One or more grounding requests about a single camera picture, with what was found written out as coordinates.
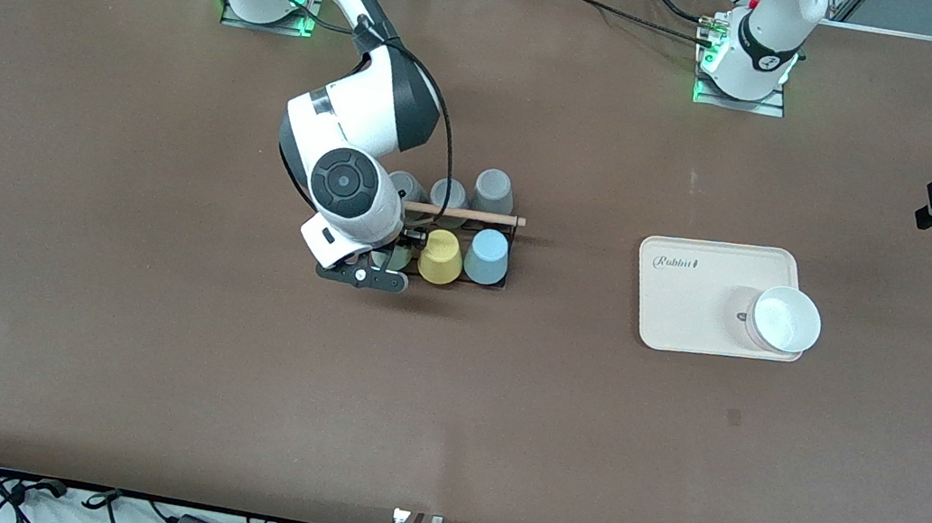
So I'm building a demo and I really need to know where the green cup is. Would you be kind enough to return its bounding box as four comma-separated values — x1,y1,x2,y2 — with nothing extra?
369,239,417,276

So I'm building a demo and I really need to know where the blue cup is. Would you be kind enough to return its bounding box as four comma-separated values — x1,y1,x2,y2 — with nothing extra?
461,226,515,291

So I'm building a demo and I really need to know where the yellow cup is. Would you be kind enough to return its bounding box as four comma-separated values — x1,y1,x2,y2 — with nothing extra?
415,226,469,289

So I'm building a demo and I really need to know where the grey cup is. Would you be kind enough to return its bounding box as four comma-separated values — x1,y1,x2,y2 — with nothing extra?
386,170,432,226
425,176,474,231
471,166,519,218

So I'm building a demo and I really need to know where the white bowl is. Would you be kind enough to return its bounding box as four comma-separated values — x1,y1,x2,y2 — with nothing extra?
741,282,827,361

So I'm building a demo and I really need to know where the cream plastic tray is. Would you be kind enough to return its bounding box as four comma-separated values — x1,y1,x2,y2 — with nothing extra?
626,228,818,371

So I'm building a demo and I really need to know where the black wire cup rack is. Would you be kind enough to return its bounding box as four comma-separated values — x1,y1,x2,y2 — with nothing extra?
377,192,528,295

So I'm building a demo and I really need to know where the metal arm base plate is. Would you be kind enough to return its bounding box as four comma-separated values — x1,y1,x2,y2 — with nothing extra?
689,8,798,119
219,0,324,40

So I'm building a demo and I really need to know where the black table cable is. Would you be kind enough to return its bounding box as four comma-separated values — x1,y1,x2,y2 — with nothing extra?
637,0,722,30
544,0,714,46

